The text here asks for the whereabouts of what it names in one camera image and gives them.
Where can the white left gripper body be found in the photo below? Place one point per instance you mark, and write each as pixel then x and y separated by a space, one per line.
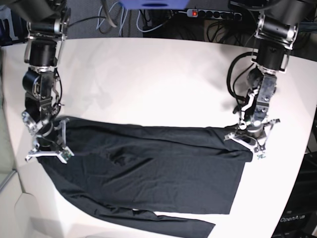
pixel 253 138

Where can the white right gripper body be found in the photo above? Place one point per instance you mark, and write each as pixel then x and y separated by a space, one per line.
pixel 51 144

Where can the dark grey long-sleeve T-shirt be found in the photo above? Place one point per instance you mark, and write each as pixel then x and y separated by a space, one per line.
pixel 136 176

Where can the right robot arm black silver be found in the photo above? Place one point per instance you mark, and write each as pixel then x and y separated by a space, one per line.
pixel 47 24

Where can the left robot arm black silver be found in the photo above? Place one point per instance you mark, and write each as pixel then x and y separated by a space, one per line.
pixel 277 28

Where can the black OpenArm case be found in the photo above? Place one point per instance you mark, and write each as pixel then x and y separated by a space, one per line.
pixel 300 213

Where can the blue box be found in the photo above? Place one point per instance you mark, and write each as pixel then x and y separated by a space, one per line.
pixel 154 4

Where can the white power strip red switch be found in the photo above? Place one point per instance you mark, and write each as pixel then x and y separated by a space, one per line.
pixel 213 14

